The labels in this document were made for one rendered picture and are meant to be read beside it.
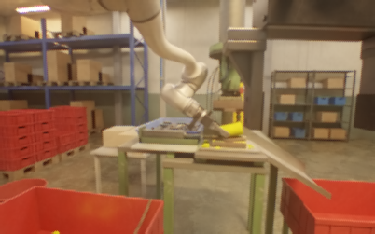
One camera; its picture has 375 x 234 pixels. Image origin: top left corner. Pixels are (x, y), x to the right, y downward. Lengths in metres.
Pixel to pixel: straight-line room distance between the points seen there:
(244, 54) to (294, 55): 6.46
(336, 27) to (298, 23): 0.04
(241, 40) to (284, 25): 0.04
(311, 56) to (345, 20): 6.59
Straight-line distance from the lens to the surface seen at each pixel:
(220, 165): 0.85
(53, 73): 6.98
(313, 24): 0.23
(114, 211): 0.91
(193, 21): 6.61
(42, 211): 1.14
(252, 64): 0.21
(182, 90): 0.93
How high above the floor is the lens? 1.25
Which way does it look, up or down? 7 degrees down
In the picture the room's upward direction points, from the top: 1 degrees clockwise
